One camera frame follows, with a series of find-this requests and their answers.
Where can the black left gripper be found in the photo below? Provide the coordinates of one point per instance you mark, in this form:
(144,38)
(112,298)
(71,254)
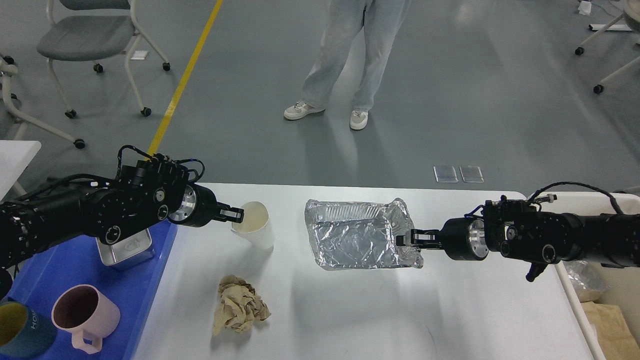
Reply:
(199,207)

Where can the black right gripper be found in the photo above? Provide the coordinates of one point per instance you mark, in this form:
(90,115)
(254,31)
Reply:
(462,239)

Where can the white paper cup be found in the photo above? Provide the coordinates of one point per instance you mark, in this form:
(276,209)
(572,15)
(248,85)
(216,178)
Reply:
(256,226)

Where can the aluminium foil tray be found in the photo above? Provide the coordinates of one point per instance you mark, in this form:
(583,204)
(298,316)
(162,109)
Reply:
(360,235)

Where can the stainless steel rectangular tin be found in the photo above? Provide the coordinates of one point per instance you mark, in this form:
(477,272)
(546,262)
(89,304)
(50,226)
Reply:
(128,253)

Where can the pink plastic mug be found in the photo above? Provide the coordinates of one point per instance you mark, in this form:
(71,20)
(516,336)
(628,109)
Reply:
(87,315)

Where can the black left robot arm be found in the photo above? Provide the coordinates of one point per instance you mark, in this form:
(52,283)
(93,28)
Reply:
(147,189)

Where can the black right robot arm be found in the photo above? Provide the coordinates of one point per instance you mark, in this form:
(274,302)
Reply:
(520,229)

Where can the clear floor plate left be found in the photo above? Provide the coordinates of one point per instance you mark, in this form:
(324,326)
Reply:
(445,174)

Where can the clear floor plate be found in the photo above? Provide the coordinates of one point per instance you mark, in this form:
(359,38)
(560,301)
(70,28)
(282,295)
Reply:
(471,174)
(445,174)

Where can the clear floor plate right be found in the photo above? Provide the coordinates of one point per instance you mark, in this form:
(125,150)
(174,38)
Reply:
(471,174)

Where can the crumpled brown paper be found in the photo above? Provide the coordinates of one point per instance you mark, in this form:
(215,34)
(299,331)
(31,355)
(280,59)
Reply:
(240,306)

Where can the crumpled clear plastic bag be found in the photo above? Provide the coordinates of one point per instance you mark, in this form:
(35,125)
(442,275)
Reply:
(587,283)

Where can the blue plastic tray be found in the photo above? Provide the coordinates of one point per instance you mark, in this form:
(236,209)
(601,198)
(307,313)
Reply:
(47,275)

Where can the white plastic bin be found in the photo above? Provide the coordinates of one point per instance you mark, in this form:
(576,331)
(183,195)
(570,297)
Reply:
(624,283)

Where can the brown paper bag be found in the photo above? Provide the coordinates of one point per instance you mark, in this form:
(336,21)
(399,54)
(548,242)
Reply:
(614,336)

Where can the white side table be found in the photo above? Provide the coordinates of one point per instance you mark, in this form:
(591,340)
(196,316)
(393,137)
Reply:
(15,156)

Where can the standing person in jeans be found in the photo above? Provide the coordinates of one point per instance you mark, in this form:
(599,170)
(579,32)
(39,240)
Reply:
(380,22)

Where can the grey wheeled chair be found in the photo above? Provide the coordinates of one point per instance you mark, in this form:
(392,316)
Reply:
(84,38)

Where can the teal mug yellow inside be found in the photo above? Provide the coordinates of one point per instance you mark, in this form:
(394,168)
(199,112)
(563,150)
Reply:
(24,333)

